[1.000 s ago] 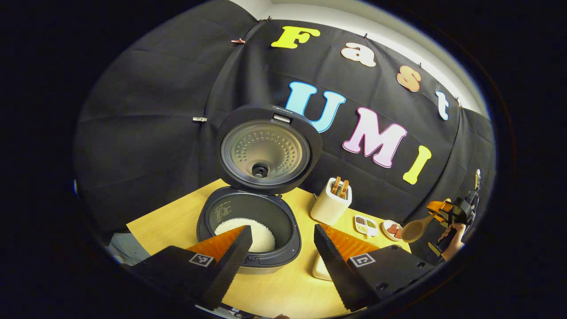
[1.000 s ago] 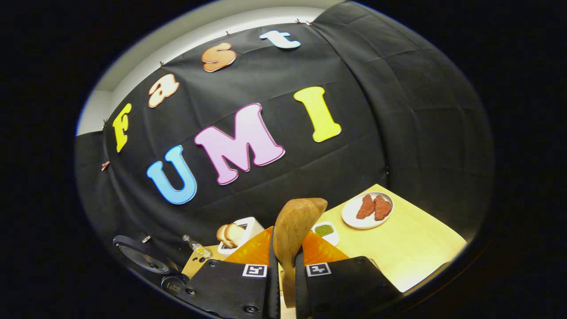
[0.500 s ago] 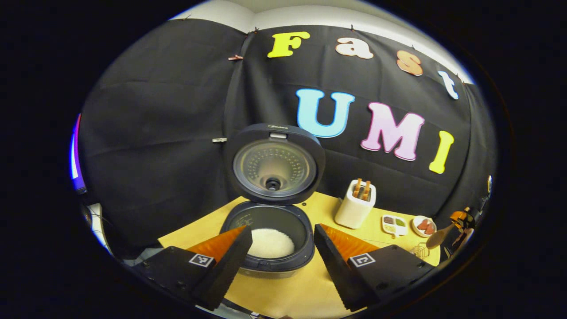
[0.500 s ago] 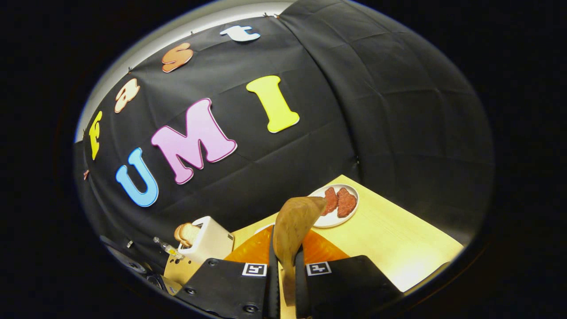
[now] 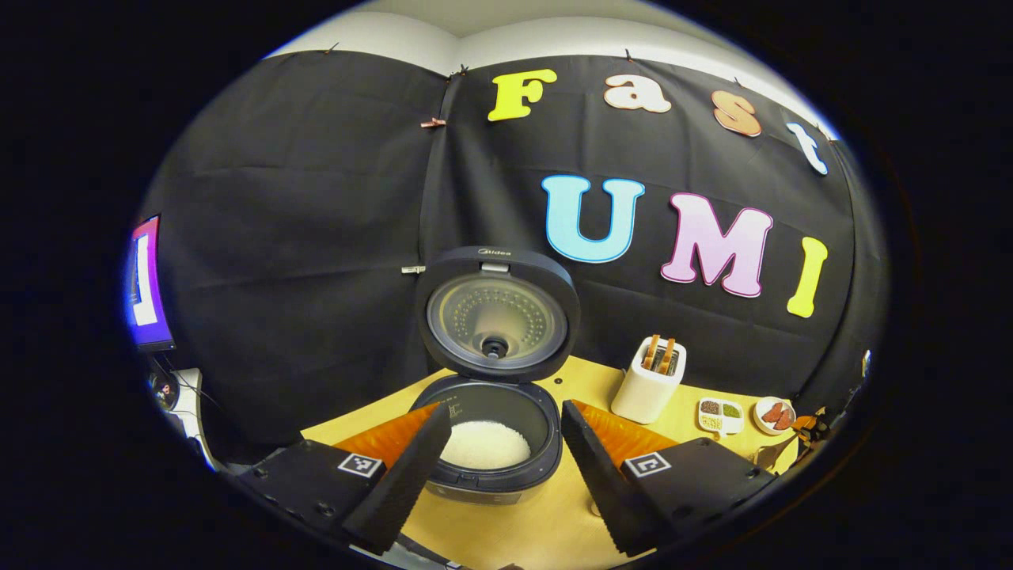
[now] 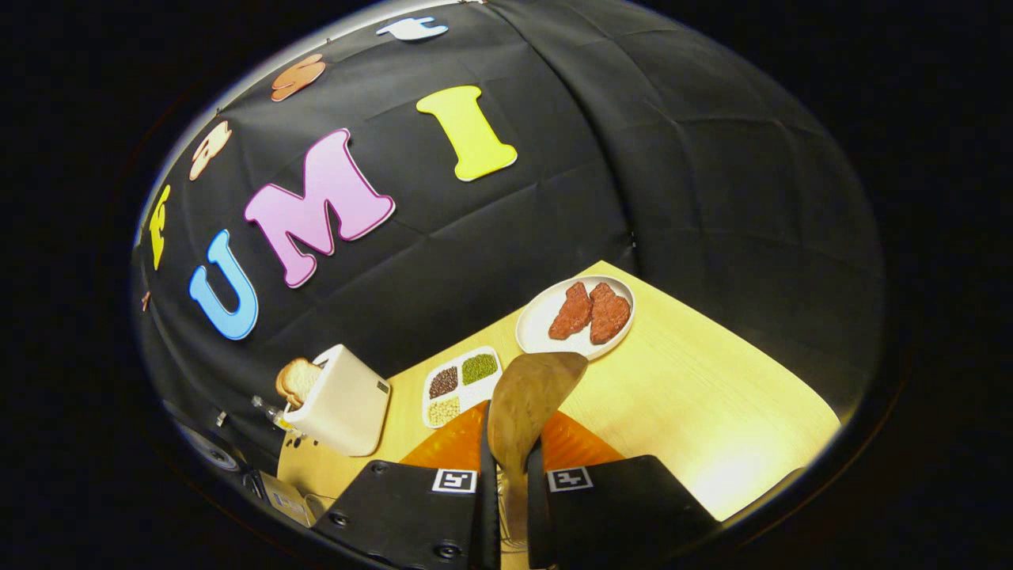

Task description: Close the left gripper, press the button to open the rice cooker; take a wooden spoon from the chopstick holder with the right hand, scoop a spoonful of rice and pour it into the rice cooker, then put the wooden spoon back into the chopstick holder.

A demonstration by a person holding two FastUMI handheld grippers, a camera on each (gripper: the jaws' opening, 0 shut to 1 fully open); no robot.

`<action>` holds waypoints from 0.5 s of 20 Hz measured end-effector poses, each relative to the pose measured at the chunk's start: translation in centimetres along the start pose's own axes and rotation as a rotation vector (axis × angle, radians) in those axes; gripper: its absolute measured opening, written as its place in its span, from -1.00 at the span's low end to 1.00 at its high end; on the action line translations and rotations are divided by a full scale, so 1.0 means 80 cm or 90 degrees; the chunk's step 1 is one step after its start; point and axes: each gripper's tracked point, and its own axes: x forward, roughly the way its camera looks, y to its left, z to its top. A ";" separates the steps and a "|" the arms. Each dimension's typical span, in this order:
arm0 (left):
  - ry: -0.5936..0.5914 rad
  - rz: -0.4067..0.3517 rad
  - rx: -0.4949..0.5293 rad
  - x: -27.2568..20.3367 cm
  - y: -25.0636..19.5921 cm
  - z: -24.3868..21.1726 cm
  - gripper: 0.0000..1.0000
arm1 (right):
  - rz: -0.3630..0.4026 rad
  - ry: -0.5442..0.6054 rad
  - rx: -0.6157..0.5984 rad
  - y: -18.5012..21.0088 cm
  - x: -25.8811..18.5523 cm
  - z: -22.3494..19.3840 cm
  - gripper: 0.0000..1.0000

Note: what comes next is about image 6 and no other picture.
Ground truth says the white divided dish of beans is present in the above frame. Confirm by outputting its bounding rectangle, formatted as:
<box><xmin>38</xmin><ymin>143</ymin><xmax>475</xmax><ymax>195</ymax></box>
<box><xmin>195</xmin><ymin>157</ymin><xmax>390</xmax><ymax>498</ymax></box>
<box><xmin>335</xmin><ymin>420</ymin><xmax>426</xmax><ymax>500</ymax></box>
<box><xmin>421</xmin><ymin>345</ymin><xmax>505</xmax><ymax>430</ymax></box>

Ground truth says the small glass bottle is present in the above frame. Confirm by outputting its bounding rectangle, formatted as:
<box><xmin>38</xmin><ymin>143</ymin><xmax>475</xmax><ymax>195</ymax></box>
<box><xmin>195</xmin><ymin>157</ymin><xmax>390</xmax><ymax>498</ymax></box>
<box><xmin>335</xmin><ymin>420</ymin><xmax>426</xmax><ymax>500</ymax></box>
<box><xmin>251</xmin><ymin>395</ymin><xmax>290</xmax><ymax>433</ymax></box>

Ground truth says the white toaster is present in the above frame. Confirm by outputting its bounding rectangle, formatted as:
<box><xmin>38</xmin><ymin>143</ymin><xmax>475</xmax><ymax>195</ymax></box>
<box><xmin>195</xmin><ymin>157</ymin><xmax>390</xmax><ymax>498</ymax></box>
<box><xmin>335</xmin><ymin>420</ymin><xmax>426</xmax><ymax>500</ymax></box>
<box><xmin>282</xmin><ymin>343</ymin><xmax>393</xmax><ymax>458</ymax></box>

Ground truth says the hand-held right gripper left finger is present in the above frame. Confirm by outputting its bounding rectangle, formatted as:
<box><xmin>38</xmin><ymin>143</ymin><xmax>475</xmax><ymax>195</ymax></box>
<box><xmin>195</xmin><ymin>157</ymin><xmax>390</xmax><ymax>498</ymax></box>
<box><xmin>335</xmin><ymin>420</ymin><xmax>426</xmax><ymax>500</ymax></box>
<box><xmin>312</xmin><ymin>400</ymin><xmax>502</xmax><ymax>570</ymax></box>

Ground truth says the wooden spoon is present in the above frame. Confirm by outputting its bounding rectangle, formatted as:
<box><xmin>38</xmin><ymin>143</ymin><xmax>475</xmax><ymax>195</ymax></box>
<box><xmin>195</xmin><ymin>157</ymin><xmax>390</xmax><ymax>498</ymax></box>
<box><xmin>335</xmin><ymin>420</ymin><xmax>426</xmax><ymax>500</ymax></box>
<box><xmin>486</xmin><ymin>351</ymin><xmax>590</xmax><ymax>549</ymax></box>

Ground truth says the white round plate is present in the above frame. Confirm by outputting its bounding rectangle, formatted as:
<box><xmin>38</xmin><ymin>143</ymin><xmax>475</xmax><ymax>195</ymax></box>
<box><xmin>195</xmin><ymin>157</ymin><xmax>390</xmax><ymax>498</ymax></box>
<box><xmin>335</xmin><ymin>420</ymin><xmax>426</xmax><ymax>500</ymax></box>
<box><xmin>514</xmin><ymin>274</ymin><xmax>637</xmax><ymax>363</ymax></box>

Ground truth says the toasted bread slice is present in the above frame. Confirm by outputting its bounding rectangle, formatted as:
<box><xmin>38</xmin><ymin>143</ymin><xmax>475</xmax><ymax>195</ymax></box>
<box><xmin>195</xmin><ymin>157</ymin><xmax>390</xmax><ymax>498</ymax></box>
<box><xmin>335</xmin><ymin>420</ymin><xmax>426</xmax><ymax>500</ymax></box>
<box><xmin>275</xmin><ymin>356</ymin><xmax>322</xmax><ymax>410</ymax></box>

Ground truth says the black backdrop cloth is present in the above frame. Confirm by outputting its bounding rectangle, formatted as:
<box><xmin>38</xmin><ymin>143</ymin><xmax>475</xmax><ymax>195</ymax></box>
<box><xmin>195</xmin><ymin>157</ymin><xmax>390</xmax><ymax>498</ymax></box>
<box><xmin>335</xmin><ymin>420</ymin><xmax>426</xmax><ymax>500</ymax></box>
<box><xmin>133</xmin><ymin>0</ymin><xmax>886</xmax><ymax>476</ymax></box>

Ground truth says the dark blue rice cooker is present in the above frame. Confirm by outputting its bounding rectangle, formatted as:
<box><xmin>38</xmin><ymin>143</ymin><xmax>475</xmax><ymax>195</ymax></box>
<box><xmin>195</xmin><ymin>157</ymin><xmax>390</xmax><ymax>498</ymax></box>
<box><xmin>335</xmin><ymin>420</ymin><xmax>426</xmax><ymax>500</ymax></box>
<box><xmin>161</xmin><ymin>399</ymin><xmax>318</xmax><ymax>528</ymax></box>

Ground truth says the red meat piece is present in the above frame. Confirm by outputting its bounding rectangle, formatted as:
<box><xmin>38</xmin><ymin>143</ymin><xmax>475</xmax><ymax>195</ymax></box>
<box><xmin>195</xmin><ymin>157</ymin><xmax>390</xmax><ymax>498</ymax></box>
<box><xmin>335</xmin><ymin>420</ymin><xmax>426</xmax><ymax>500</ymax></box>
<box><xmin>548</xmin><ymin>281</ymin><xmax>595</xmax><ymax>342</ymax></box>
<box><xmin>588</xmin><ymin>282</ymin><xmax>633</xmax><ymax>346</ymax></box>

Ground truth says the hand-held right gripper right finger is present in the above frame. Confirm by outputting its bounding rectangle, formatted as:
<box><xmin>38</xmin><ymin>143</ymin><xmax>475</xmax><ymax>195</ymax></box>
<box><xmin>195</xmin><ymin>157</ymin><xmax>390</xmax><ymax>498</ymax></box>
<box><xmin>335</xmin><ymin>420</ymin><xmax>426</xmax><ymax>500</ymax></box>
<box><xmin>525</xmin><ymin>409</ymin><xmax>722</xmax><ymax>570</ymax></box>

